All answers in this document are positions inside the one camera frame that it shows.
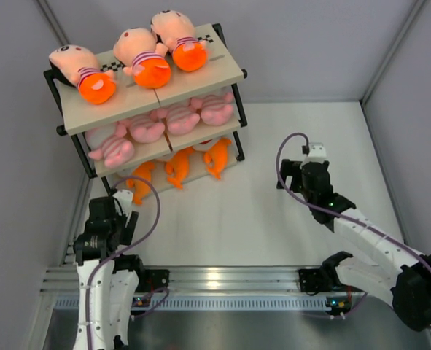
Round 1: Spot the orange shark plush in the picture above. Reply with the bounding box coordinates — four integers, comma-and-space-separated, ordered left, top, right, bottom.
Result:
158, 147, 195, 189
193, 136, 232, 180
125, 161, 156, 206

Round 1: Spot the pink frog plush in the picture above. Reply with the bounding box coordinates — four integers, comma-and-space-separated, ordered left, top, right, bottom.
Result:
190, 92, 234, 126
157, 103, 200, 136

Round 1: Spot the boy doll table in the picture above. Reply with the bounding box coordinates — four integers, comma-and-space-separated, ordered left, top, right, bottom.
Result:
49, 44, 117, 105

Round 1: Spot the boy doll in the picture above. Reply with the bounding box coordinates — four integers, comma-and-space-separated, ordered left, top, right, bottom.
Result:
150, 10, 209, 72
113, 28, 171, 89

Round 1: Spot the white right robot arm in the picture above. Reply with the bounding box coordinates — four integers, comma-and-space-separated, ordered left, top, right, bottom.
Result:
276, 159, 431, 332

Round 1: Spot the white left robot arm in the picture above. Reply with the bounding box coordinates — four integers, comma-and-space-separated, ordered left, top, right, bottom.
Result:
73, 190, 147, 349

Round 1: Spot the orange shark plush on shelf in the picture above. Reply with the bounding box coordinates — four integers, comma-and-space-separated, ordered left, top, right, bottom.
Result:
125, 161, 156, 206

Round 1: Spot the pink frog plush shelf left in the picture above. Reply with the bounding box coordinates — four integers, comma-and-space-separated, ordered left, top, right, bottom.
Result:
85, 122, 135, 168

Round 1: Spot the pink frog plush shelf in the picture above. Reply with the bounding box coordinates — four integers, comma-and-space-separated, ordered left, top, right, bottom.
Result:
120, 114, 165, 144
85, 122, 135, 168

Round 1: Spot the pink frog plush shelf right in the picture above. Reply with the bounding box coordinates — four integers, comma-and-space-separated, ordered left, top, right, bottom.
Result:
120, 114, 165, 144

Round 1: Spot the beige three-tier shelf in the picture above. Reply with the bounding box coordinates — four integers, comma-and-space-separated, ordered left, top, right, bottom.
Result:
44, 23, 247, 194

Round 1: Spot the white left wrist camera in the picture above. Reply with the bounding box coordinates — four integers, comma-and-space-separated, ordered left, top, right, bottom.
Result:
113, 190, 133, 214

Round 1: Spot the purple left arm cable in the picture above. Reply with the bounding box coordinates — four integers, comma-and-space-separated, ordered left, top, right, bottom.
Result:
77, 176, 171, 350

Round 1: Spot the aluminium mounting rail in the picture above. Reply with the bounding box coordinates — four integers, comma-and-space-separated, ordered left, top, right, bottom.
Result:
39, 265, 431, 313

